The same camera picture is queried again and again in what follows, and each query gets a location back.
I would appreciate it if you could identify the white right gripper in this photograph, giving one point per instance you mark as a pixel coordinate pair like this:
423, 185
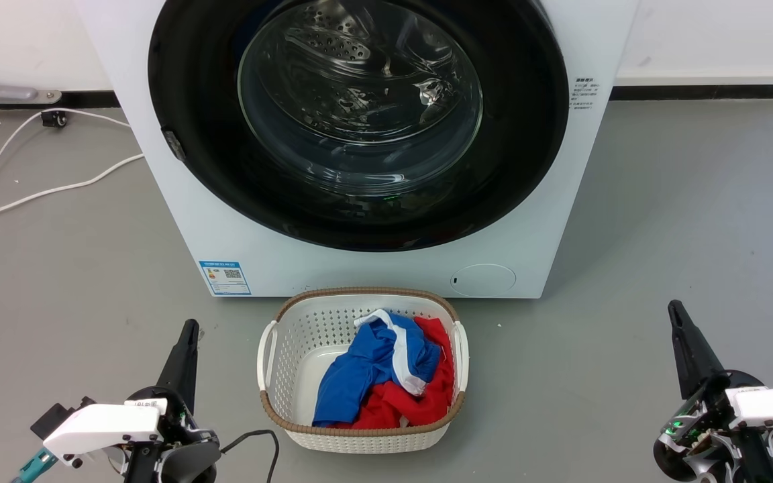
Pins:
762, 409

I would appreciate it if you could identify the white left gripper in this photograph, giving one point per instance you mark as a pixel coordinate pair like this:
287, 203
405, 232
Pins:
108, 426

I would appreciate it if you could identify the black round glass washer door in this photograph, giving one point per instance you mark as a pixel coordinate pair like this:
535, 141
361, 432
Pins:
192, 100

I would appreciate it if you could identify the white front-load washing machine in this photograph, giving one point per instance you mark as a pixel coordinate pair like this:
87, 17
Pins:
359, 272

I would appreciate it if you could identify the blue energy label sticker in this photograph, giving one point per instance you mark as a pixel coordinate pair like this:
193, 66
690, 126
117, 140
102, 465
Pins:
225, 278

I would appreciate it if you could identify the white plastic laundry basket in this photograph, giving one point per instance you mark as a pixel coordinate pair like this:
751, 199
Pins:
299, 335

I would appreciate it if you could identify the blue garment with white stripe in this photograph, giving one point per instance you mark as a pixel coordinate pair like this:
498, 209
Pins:
359, 365

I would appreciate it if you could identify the round filter cover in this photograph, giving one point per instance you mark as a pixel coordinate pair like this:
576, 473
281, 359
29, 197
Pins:
483, 280

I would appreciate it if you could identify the red garment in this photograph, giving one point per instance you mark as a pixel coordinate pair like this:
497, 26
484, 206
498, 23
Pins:
420, 399

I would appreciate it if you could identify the small black plug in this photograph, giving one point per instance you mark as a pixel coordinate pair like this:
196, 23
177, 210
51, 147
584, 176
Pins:
55, 119

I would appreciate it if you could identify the small printed text sticker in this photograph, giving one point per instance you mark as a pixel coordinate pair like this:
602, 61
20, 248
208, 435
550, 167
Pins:
586, 92

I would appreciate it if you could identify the steel perforated washer drum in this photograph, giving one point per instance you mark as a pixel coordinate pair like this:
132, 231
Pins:
339, 47

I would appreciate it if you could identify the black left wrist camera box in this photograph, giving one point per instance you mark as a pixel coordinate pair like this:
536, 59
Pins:
54, 417

